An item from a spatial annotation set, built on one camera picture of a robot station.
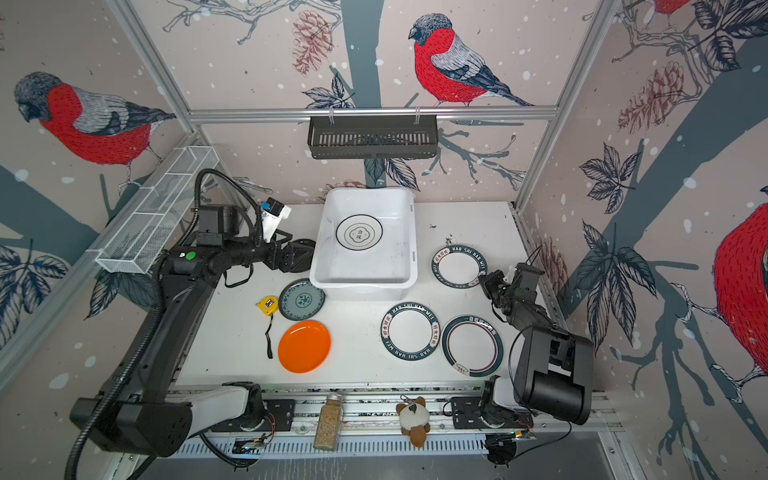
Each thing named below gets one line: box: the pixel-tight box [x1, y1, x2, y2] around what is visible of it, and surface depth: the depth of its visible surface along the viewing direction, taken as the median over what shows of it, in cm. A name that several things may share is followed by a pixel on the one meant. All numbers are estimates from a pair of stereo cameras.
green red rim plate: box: [440, 314, 504, 377], surface depth 87 cm
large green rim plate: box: [380, 302, 441, 361], surface depth 89 cm
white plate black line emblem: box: [335, 214, 384, 251], surface depth 113 cm
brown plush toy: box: [396, 395, 431, 449], surface depth 72 cm
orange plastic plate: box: [278, 320, 332, 374], surface depth 87 cm
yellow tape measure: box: [256, 296, 279, 359], surface depth 94 cm
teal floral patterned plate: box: [278, 278, 326, 321], surface depth 97 cm
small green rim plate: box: [431, 245, 488, 289], surface depth 98 cm
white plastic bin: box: [310, 187, 419, 302], surface depth 108 cm
